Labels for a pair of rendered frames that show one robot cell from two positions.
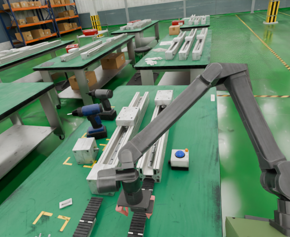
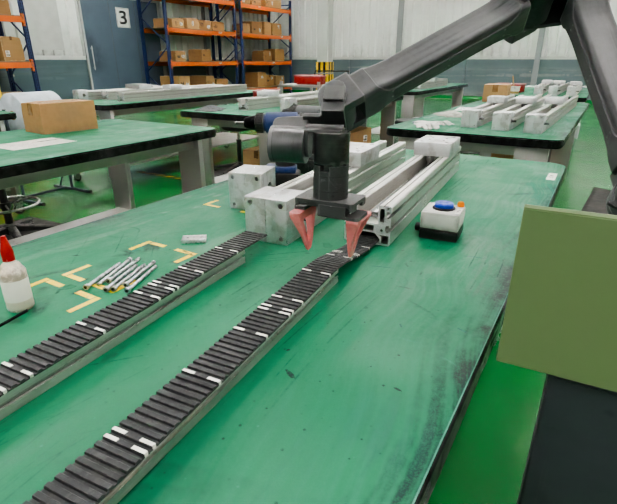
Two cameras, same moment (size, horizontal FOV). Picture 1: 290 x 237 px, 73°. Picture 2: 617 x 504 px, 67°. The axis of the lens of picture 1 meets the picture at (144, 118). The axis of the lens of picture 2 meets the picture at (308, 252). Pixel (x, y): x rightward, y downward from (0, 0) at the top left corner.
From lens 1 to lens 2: 0.46 m
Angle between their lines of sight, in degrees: 13
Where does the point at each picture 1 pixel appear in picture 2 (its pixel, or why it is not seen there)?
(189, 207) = (439, 277)
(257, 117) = not seen: outside the picture
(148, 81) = not seen: hidden behind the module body
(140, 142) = (366, 77)
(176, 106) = (451, 32)
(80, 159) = (238, 196)
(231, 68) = not seen: outside the picture
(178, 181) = (429, 250)
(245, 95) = (600, 26)
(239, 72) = not seen: outside the picture
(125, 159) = (331, 94)
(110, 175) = (296, 126)
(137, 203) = (334, 199)
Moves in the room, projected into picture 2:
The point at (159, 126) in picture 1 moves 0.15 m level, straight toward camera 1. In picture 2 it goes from (409, 60) to (400, 60)
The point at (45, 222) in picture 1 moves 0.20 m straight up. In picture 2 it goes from (151, 251) to (137, 150)
